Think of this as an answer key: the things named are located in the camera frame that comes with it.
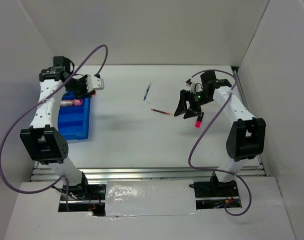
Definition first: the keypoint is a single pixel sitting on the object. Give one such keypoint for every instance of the pink black highlighter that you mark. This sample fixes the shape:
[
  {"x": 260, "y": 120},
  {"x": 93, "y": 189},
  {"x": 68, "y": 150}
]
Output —
[{"x": 199, "y": 120}]

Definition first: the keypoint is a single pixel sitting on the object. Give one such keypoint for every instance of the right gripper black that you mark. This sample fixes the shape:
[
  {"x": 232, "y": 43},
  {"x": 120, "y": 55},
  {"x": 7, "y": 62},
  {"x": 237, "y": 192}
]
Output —
[{"x": 182, "y": 107}]

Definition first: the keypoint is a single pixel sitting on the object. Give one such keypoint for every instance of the orange pen refill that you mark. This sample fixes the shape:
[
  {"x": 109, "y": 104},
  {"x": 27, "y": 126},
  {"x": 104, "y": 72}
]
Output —
[{"x": 162, "y": 112}]

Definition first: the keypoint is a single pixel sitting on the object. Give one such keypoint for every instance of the blue compartment bin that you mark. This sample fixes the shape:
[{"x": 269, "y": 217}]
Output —
[{"x": 73, "y": 122}]

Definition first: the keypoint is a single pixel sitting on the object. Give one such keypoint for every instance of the blue pen refill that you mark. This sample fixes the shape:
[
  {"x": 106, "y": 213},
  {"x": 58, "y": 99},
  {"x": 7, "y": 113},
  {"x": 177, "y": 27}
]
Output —
[{"x": 147, "y": 91}]

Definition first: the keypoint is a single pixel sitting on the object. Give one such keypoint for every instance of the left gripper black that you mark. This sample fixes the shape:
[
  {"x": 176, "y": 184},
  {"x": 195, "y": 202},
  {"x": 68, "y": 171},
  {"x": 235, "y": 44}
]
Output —
[{"x": 84, "y": 94}]

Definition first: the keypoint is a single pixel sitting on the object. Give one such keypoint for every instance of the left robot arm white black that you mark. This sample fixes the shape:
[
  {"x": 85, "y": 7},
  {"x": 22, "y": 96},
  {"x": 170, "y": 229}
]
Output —
[{"x": 42, "y": 139}]

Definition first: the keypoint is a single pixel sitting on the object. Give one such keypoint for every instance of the aluminium rail frame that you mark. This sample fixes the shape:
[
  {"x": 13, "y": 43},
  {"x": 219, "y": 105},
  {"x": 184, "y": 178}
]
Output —
[{"x": 129, "y": 141}]

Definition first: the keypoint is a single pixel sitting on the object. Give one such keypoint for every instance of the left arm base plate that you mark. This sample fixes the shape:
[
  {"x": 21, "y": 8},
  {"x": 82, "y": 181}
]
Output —
[{"x": 93, "y": 201}]

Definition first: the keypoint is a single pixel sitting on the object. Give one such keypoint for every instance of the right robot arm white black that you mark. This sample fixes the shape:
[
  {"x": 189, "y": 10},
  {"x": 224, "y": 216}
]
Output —
[{"x": 246, "y": 137}]

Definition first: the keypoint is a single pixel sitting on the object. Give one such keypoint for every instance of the pink eraser tube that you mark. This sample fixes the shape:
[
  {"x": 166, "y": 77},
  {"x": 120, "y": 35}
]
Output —
[{"x": 71, "y": 103}]

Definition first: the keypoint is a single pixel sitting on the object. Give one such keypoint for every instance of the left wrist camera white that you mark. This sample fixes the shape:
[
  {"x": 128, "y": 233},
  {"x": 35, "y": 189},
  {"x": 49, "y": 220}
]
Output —
[{"x": 94, "y": 83}]

